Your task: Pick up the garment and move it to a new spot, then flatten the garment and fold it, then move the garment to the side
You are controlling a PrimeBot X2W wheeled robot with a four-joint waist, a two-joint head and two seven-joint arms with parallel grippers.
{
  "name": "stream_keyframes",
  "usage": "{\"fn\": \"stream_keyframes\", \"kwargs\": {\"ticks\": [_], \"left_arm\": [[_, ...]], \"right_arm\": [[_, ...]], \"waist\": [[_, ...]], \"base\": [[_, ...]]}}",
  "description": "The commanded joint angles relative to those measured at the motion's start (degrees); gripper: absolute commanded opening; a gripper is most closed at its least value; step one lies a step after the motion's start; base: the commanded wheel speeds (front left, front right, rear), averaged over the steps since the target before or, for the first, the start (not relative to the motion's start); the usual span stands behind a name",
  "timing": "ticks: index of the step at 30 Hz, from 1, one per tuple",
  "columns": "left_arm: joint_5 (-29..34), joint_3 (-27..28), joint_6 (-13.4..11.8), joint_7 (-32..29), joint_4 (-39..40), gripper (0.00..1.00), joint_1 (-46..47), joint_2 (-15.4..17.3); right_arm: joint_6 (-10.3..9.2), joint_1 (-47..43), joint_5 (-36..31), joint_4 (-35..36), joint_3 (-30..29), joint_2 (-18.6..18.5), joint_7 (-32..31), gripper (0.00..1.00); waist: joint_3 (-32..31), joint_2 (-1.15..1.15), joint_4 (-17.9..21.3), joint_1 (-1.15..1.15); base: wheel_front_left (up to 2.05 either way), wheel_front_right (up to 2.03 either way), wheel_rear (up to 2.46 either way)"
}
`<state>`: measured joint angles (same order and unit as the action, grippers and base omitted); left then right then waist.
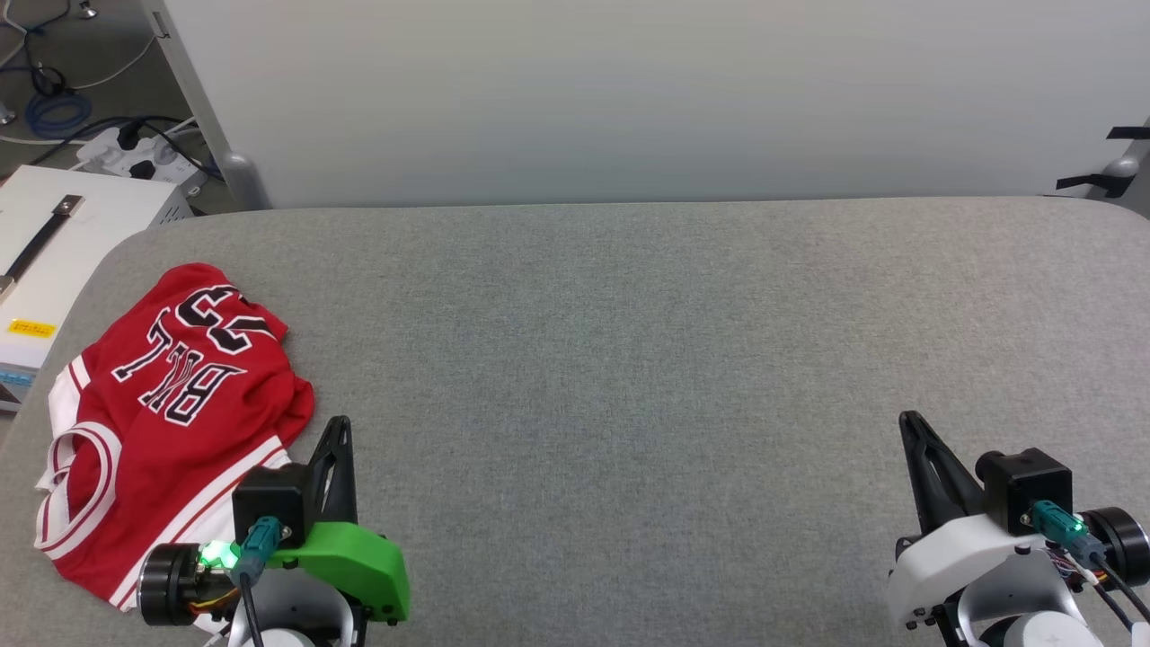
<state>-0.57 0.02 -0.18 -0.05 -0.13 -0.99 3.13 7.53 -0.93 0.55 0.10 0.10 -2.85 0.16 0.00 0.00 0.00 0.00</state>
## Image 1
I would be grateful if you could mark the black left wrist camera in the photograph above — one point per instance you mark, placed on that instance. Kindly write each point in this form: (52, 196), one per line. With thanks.
(269, 499)

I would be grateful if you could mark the grey metal partition post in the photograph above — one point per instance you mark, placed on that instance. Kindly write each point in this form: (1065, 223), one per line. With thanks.
(193, 90)

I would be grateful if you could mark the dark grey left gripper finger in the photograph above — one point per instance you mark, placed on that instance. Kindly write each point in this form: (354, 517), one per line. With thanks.
(346, 503)
(316, 481)

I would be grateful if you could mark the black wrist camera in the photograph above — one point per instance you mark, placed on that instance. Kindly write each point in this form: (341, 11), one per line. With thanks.
(1029, 481)
(269, 499)

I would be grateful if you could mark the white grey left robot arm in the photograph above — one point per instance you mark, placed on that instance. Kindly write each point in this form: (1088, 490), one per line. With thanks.
(296, 620)

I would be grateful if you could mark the red Bulls 23 jersey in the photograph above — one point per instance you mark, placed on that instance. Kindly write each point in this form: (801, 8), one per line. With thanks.
(180, 431)

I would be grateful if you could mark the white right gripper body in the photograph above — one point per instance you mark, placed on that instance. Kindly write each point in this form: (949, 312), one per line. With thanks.
(957, 562)

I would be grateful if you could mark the white partition panel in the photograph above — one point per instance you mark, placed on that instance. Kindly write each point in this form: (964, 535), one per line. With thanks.
(629, 90)

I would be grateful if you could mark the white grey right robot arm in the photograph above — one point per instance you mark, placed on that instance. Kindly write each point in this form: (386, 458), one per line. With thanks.
(1033, 620)

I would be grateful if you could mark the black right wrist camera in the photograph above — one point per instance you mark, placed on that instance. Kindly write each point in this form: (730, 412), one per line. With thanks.
(1029, 481)

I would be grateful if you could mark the grey partition foot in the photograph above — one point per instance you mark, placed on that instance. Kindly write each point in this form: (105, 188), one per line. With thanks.
(1123, 169)

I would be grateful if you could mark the black tape strip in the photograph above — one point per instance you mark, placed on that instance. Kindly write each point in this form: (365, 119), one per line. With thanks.
(1130, 132)

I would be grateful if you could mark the grey fabric sofa seat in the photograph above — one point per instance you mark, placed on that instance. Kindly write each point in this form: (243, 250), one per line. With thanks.
(629, 404)

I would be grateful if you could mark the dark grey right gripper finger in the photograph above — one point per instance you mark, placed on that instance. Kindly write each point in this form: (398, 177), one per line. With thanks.
(961, 494)
(918, 467)

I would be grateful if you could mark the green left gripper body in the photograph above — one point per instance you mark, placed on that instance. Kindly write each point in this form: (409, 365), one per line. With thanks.
(359, 562)

